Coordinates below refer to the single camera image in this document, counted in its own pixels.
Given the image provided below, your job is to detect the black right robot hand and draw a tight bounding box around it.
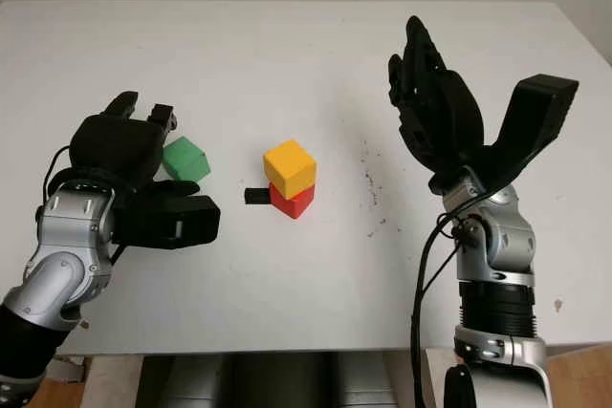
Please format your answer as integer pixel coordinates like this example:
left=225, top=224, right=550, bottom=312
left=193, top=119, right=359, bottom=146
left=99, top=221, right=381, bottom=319
left=386, top=15, right=487, bottom=176

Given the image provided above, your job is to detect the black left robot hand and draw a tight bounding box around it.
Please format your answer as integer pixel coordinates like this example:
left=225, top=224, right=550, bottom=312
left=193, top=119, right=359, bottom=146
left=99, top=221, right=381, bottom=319
left=69, top=91, right=180, bottom=191

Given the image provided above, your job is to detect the green cube block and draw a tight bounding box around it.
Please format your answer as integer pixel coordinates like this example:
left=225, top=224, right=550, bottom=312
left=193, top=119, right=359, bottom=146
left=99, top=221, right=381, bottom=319
left=162, top=136, right=212, bottom=184

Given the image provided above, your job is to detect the yellow cube block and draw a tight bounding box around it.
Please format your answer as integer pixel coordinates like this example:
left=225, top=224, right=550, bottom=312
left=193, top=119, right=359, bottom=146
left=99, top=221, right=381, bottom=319
left=261, top=139, right=318, bottom=200

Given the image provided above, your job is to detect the black tape strip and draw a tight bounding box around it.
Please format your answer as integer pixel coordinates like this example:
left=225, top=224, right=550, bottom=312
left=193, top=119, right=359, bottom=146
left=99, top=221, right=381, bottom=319
left=243, top=186, right=273, bottom=205

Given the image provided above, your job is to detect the red cube block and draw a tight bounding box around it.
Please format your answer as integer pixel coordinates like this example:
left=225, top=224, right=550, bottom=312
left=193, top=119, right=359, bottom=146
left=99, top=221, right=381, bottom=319
left=268, top=182, right=317, bottom=222

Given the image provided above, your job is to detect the grey robot torso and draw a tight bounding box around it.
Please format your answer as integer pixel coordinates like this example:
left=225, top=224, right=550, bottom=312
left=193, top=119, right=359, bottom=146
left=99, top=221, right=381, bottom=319
left=135, top=352, right=427, bottom=408

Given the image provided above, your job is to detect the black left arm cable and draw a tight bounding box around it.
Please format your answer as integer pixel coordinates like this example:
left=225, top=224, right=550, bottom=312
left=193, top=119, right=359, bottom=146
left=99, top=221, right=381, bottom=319
left=41, top=145, right=77, bottom=200

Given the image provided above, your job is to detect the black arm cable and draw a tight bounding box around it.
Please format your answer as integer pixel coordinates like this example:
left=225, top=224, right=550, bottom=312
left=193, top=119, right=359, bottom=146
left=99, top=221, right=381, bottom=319
left=409, top=213, right=480, bottom=408
left=41, top=145, right=77, bottom=200

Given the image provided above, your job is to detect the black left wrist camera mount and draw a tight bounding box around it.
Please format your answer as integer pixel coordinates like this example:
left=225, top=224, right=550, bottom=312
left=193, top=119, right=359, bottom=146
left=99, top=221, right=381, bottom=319
left=111, top=180, right=223, bottom=252

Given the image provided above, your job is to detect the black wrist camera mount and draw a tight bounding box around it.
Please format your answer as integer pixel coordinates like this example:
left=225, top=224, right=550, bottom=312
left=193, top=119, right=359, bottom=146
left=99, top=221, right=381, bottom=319
left=111, top=180, right=223, bottom=252
left=457, top=74, right=580, bottom=190

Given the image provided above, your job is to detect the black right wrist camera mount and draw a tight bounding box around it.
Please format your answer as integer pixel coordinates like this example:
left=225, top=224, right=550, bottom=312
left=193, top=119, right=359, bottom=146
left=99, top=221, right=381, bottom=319
left=457, top=74, right=580, bottom=190

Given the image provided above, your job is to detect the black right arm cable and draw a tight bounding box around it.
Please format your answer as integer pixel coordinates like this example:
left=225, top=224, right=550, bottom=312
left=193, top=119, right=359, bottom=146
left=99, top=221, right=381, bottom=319
left=409, top=213, right=480, bottom=408

